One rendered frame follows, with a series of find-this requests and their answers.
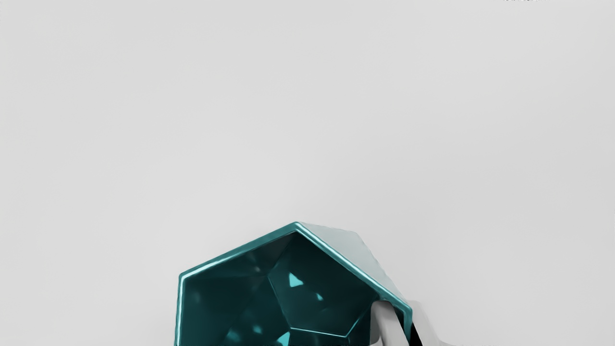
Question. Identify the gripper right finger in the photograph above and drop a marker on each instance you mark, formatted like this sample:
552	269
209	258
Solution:
418	339

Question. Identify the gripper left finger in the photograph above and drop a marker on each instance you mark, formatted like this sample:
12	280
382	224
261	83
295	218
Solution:
388	327

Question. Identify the teal faceted mug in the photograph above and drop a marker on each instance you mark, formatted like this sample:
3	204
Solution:
230	298

